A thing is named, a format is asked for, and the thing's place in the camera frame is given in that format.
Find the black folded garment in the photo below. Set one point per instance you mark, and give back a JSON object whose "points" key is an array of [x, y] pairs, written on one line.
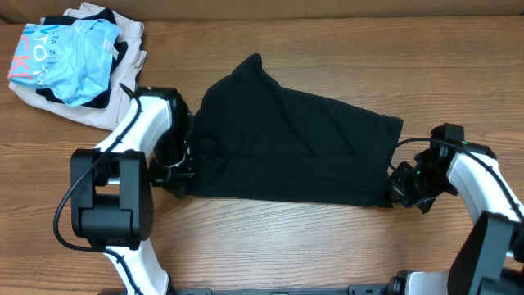
{"points": [[101, 100]]}

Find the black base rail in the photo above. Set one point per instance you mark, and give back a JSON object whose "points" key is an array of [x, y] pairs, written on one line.
{"points": [[354, 289]]}

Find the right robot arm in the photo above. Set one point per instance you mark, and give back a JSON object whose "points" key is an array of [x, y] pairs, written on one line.
{"points": [[453, 165]]}

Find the black t-shirt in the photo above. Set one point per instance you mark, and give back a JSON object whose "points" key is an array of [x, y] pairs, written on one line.
{"points": [[255, 139]]}

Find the beige folded garment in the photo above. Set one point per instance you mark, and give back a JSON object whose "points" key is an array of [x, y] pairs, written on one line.
{"points": [[130, 62]]}

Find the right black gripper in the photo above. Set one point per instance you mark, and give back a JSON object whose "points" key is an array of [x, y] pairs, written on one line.
{"points": [[399, 189]]}

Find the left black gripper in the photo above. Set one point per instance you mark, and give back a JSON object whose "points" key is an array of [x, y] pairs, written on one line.
{"points": [[176, 181]]}

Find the light blue printed shirt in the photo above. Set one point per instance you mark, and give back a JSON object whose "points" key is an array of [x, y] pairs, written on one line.
{"points": [[73, 61]]}

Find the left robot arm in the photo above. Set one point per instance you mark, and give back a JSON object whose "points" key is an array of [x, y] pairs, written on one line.
{"points": [[111, 185]]}

